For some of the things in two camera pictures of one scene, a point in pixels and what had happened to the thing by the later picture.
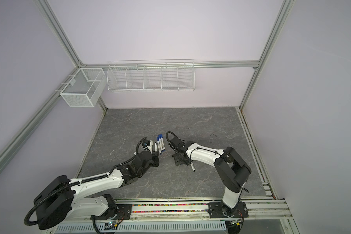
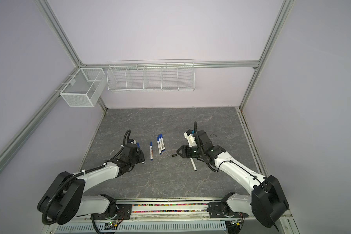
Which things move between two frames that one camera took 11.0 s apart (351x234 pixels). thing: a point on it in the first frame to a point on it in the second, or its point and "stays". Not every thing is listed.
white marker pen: (163, 144) stays
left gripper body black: (153, 162) to (139, 158)
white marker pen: (159, 146) stays
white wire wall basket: (151, 75) stays
